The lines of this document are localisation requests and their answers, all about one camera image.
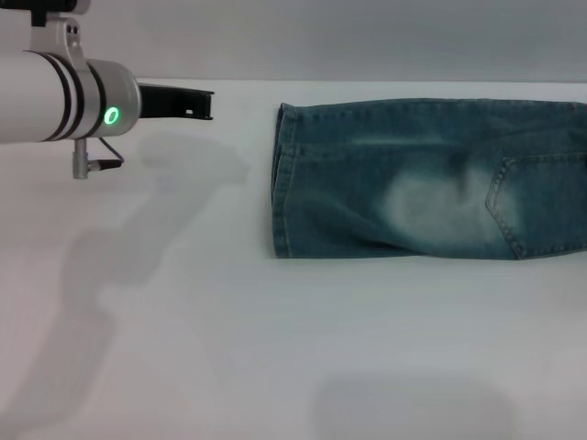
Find silver camera mount bracket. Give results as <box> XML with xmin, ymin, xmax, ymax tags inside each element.
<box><xmin>28</xmin><ymin>9</ymin><xmax>88</xmax><ymax>70</ymax></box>

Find blue denim shorts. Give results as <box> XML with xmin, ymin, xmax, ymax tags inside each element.
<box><xmin>272</xmin><ymin>101</ymin><xmax>587</xmax><ymax>261</ymax></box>

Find silver wrist cable connector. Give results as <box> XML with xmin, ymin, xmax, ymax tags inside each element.
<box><xmin>71</xmin><ymin>138</ymin><xmax>126</xmax><ymax>181</ymax></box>

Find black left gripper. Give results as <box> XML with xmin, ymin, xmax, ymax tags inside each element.
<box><xmin>136</xmin><ymin>82</ymin><xmax>216</xmax><ymax>122</ymax></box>

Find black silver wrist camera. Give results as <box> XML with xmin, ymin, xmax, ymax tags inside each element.
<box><xmin>29</xmin><ymin>0</ymin><xmax>93</xmax><ymax>15</ymax></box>

